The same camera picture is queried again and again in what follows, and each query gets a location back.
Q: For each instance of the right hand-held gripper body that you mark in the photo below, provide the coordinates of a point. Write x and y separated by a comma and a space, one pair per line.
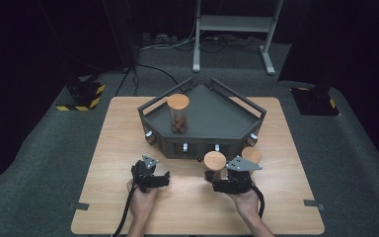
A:
238, 182

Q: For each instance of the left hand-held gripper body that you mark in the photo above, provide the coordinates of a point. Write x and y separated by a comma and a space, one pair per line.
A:
143, 177

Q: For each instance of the glass jar red contents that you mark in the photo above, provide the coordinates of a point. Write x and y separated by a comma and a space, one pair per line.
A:
214, 160

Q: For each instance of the glass jar wooden lid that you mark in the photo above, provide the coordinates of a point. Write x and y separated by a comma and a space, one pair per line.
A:
251, 153

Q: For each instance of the dark grey corner shelf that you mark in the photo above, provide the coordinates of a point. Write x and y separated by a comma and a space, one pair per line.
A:
217, 115

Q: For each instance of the tall glass jar brown nuts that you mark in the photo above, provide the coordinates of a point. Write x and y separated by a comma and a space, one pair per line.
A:
178, 101

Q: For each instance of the person's right hand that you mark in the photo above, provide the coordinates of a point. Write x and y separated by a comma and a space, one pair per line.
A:
246, 204

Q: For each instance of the person's left hand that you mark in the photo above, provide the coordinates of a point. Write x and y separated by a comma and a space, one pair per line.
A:
143, 205

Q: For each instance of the grey tape piece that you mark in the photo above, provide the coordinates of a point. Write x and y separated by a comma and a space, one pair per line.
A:
79, 206
314, 204

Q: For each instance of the black base striped yellow edge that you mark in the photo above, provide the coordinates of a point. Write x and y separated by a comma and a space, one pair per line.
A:
316, 102
85, 95

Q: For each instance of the black power strip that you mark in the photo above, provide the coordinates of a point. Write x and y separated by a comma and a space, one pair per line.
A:
159, 38

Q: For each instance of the grey metal stand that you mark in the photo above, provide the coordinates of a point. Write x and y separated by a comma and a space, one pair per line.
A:
233, 23

